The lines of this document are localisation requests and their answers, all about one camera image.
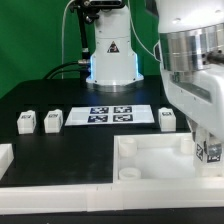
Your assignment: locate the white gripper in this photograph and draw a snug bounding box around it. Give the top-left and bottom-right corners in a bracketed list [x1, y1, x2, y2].
[161, 64, 224, 156]

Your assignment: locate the white square table top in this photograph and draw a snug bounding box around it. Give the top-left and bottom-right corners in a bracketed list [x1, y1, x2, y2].
[113, 132, 224, 183]

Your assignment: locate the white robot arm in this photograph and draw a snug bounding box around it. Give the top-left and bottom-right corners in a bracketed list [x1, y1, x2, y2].
[85, 0, 224, 157]

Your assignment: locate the white marker tag sheet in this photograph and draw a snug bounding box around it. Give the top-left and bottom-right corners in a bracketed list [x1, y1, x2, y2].
[65, 105, 154, 126]

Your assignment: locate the white left fence piece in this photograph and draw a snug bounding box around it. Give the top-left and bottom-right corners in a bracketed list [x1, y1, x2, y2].
[0, 144, 14, 180]

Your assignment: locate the white front fence rail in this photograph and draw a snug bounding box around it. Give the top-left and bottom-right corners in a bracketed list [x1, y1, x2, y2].
[0, 178, 224, 215]

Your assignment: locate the black cable bundle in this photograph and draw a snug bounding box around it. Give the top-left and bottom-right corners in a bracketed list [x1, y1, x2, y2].
[42, 60, 91, 80]

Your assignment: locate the white cable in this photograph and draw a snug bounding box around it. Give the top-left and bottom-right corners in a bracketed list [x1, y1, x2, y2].
[61, 0, 75, 80]

